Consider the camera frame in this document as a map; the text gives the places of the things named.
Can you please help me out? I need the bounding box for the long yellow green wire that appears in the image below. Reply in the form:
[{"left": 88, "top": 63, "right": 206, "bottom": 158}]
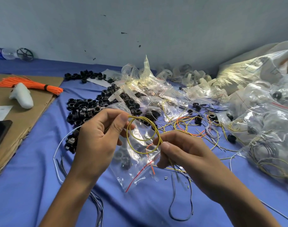
[{"left": 228, "top": 153, "right": 288, "bottom": 225}]

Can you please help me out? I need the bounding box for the clear zip plastic bag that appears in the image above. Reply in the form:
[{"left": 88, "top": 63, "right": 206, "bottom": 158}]
[{"left": 105, "top": 101, "right": 164, "bottom": 194}]

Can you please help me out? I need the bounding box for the clear plastic water bottle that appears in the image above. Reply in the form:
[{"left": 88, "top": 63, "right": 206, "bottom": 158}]
[{"left": 0, "top": 47, "right": 19, "bottom": 61}]

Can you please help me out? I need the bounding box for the white paper sheet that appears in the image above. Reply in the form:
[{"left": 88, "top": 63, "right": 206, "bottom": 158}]
[{"left": 0, "top": 105, "right": 14, "bottom": 123}]

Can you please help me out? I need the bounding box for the pile of large plastic bags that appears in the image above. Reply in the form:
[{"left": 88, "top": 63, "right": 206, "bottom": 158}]
[{"left": 214, "top": 40, "right": 288, "bottom": 188}]

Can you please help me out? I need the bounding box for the person's left hand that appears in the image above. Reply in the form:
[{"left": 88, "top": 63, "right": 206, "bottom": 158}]
[{"left": 70, "top": 108, "right": 135, "bottom": 183}]

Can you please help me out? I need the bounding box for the orange tie bundle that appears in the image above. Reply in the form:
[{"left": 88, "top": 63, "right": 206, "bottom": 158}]
[{"left": 0, "top": 76, "right": 64, "bottom": 96}]

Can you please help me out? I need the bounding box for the yellow wire coil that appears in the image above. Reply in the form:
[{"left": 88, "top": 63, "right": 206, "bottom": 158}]
[{"left": 125, "top": 115, "right": 164, "bottom": 156}]

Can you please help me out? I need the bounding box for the blue cloth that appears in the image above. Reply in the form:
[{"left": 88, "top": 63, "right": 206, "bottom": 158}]
[{"left": 0, "top": 58, "right": 288, "bottom": 227}]

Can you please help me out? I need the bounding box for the white paper slip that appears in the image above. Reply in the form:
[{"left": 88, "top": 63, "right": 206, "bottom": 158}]
[{"left": 87, "top": 76, "right": 115, "bottom": 88}]

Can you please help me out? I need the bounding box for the pile of black plastic rings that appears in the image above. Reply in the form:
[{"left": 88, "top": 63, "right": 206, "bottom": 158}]
[{"left": 63, "top": 69, "right": 145, "bottom": 155}]

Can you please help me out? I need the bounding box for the grey wire bundle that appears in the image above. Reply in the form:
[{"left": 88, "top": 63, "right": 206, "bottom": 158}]
[{"left": 52, "top": 131, "right": 105, "bottom": 227}]

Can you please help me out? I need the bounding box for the white handheld device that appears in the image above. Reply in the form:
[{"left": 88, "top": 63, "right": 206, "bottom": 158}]
[{"left": 9, "top": 82, "right": 35, "bottom": 110}]

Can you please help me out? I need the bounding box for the brown cardboard sheet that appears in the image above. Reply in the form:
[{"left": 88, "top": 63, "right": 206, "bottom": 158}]
[{"left": 0, "top": 73, "right": 65, "bottom": 178}]

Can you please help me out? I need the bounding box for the person's right hand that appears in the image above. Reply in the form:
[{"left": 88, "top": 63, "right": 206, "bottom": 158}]
[{"left": 152, "top": 129, "right": 235, "bottom": 205}]

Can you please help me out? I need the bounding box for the heap of plastic bags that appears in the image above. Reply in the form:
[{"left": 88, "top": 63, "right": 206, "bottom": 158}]
[{"left": 115, "top": 55, "right": 188, "bottom": 122}]

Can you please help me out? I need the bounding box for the black round wheel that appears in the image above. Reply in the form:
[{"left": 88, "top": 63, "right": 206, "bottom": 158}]
[{"left": 16, "top": 47, "right": 35, "bottom": 62}]

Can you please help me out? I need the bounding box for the pile of white plastic wheels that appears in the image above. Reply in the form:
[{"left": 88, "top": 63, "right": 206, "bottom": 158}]
[{"left": 155, "top": 64, "right": 216, "bottom": 91}]

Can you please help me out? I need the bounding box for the person's left forearm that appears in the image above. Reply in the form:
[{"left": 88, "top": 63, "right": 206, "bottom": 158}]
[{"left": 39, "top": 172, "right": 105, "bottom": 227}]

